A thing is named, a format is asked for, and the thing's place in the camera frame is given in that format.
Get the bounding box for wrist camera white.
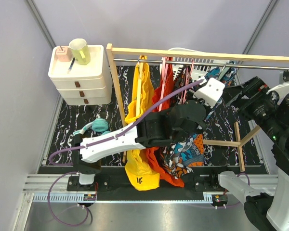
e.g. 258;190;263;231
193;78;225;108
267;70;289;98

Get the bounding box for blue pen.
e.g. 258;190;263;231
67;58;75;73

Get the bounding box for thin pink hanger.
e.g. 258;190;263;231
181;59;194;104

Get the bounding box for yellow shorts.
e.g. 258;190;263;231
125;63;159;191

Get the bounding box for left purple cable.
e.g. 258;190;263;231
47;78;208;227

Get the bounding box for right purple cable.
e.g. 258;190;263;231
190;172;251;210

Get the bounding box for wooden clothes rack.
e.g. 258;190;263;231
105;43;289;173

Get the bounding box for black orange patterned shorts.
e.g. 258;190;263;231
160;67;194;184

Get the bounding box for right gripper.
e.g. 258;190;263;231
222;74;287;141

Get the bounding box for mint green hanger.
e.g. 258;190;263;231
217;64;231;81

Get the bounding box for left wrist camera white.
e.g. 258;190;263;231
193;78;225;108

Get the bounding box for blue patterned shorts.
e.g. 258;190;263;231
184;77;229;168

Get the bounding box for teal headphones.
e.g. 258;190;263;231
73;118;109;136

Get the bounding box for purple cable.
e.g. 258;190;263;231
190;172;251;210
47;78;208;227

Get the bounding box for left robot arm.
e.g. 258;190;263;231
73;100;207;191

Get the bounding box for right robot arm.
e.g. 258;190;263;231
209;77;289;231

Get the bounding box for white laundry basket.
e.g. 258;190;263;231
172;58;237;85

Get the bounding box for cream drawer unit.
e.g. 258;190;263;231
48;45;113;106

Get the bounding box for green mug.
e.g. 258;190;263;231
69;38;91;65

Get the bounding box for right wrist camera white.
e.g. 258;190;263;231
267;70;289;98

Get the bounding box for pink cube holder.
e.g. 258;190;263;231
55;46;72;62

